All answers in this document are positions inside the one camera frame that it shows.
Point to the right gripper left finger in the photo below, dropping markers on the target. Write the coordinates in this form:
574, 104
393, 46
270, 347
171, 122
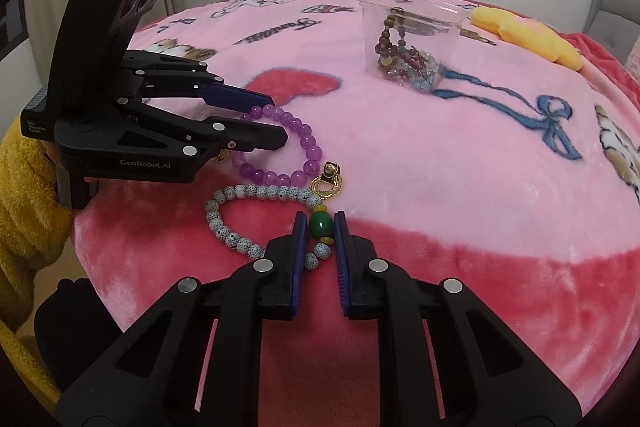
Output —
193, 357

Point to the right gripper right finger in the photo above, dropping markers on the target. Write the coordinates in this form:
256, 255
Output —
444, 357

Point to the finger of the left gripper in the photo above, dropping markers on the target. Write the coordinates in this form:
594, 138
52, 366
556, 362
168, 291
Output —
158, 133
155, 75

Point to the clear plastic container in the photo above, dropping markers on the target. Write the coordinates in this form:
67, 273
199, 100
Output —
410, 42

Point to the yellow fleece sleeve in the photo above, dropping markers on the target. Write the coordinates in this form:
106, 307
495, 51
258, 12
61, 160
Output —
34, 230

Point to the pink cartoon fleece blanket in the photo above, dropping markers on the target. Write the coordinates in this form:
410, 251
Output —
524, 188

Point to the yellow flower plush cushion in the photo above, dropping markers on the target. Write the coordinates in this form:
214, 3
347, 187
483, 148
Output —
528, 34

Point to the grey upholstered headboard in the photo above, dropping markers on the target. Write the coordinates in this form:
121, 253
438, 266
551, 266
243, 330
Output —
615, 25

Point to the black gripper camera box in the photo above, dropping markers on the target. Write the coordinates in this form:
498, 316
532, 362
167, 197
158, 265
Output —
91, 42

